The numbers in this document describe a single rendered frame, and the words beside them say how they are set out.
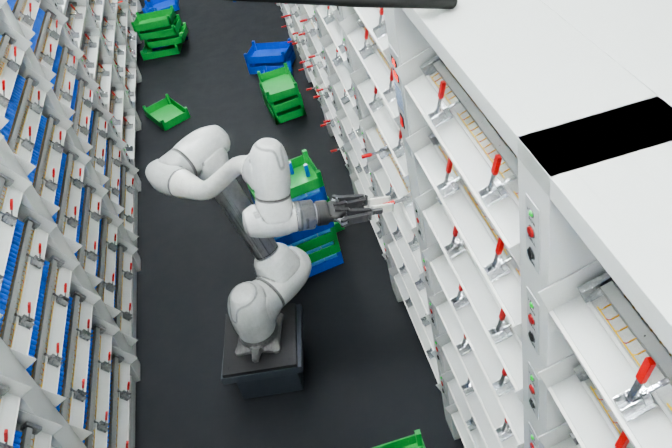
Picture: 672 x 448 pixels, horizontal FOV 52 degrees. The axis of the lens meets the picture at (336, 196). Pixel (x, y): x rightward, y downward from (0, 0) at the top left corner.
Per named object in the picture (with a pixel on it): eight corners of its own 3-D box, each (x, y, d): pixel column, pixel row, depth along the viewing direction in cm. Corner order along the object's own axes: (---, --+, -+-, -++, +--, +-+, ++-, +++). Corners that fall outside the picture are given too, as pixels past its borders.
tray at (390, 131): (417, 200, 187) (395, 167, 178) (362, 95, 234) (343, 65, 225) (482, 161, 184) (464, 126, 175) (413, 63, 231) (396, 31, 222)
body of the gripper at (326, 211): (312, 214, 208) (341, 210, 209) (317, 232, 201) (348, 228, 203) (311, 195, 203) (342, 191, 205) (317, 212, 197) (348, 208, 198)
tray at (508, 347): (530, 415, 132) (507, 382, 124) (428, 221, 179) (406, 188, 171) (625, 365, 129) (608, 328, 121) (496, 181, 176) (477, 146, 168)
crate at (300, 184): (259, 211, 291) (254, 197, 286) (247, 186, 306) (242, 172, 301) (324, 186, 296) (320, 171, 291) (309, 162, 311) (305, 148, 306)
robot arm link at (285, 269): (266, 305, 275) (301, 268, 286) (290, 312, 263) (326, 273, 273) (159, 150, 242) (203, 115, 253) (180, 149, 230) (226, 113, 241)
